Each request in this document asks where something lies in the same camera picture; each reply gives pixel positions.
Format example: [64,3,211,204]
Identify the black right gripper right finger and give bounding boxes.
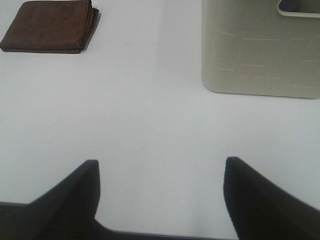
[223,157,320,240]

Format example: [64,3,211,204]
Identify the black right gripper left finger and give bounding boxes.
[0,159,131,240]

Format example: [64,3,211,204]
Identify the brown towel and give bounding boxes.
[0,0,99,54]

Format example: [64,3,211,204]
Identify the beige plastic storage basket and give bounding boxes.
[201,0,320,99]

